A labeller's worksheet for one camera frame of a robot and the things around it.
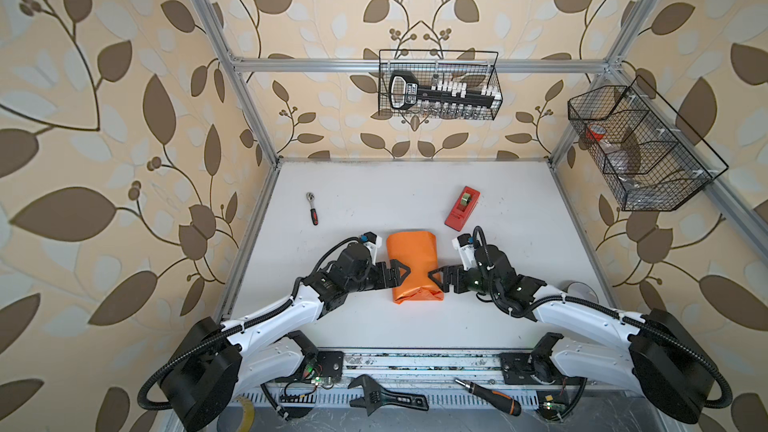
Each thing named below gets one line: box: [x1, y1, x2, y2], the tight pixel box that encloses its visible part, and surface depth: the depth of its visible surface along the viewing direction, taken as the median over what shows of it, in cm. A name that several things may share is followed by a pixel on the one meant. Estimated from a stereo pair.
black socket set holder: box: [389, 70, 494, 111], surface depth 86 cm
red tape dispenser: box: [444, 186, 481, 232], surface depth 103 cm
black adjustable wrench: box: [348, 374, 429, 417], surface depth 72 cm
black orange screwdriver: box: [454, 377, 522, 417], surface depth 70 cm
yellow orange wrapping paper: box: [387, 231, 444, 305], surface depth 89 cm
